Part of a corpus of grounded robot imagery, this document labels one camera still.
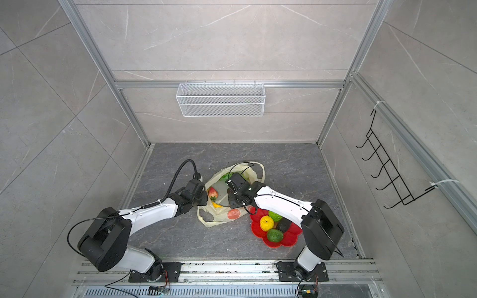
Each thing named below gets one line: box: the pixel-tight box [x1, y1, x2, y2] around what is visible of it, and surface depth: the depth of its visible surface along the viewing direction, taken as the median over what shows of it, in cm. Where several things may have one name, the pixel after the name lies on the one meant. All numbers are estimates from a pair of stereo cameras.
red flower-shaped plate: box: [249, 206, 303, 248], surface depth 82 cm
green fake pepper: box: [266, 228, 284, 243], surface depth 80 cm
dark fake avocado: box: [277, 217, 292, 233], surface depth 83 cm
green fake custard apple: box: [268, 210, 283, 223], surface depth 85 cm
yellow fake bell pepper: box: [259, 214, 274, 232], surface depth 83 cm
